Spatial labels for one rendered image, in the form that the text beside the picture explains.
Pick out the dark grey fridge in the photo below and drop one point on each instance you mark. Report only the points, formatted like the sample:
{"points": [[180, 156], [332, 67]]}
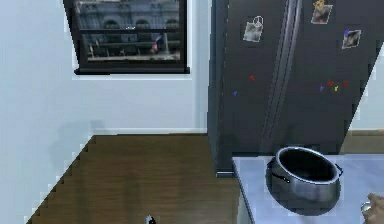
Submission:
{"points": [[266, 100]]}

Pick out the grey metal pot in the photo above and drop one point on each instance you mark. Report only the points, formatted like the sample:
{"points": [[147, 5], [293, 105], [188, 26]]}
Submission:
{"points": [[305, 181]]}

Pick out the photo with yellow magnet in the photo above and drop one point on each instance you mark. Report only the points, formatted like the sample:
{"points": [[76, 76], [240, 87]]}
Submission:
{"points": [[321, 13]]}

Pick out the photo with purple magnet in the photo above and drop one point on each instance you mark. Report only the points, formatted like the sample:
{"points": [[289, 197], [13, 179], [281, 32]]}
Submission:
{"points": [[351, 38]]}

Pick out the photo with round magnet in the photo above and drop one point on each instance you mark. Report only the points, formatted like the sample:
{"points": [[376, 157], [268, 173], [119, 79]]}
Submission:
{"points": [[252, 30]]}

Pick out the small black and white object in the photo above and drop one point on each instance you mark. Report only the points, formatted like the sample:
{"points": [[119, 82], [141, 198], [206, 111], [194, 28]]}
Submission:
{"points": [[150, 219]]}

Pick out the black framed window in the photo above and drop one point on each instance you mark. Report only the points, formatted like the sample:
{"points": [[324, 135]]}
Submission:
{"points": [[130, 36]]}

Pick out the pale grey table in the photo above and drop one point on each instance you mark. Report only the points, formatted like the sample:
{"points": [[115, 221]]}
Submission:
{"points": [[266, 200]]}

